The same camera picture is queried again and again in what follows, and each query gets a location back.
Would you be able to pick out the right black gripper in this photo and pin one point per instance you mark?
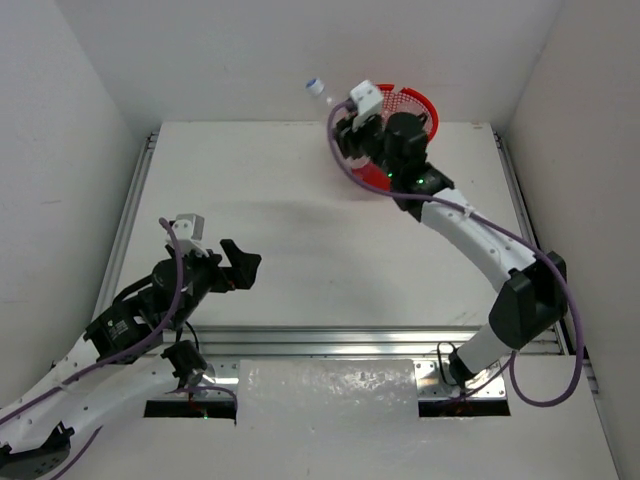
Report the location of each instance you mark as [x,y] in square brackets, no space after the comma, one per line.
[349,138]

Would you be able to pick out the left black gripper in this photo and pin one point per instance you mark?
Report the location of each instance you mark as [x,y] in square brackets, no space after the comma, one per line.
[216,272]

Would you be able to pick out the clear bottle blue cap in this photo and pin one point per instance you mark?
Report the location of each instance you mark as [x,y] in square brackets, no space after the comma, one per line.
[323,98]

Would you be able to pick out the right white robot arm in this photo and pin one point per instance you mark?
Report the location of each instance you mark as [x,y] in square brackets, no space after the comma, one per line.
[529,296]

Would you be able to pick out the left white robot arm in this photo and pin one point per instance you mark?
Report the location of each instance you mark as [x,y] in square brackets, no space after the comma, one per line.
[121,360]

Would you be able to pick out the red mesh plastic bin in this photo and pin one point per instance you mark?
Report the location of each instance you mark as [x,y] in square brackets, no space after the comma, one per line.
[402,100]

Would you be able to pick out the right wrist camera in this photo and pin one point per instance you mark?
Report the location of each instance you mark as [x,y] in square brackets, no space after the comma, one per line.
[368,101]

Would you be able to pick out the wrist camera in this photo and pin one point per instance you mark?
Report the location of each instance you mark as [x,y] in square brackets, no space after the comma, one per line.
[188,232]
[368,101]

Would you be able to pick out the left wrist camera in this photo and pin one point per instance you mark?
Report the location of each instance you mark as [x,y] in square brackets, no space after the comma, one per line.
[188,232]

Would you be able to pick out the aluminium front rail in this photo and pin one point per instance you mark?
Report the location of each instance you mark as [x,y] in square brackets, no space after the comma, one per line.
[225,347]

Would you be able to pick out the right aluminium side rail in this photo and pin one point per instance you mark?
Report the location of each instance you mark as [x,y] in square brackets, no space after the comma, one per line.
[524,220]

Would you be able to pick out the aluminium side rail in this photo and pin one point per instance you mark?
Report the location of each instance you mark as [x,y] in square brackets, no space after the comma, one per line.
[524,220]
[125,226]

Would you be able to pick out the left aluminium side rail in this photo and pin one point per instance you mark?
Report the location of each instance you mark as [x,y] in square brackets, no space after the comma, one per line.
[125,226]

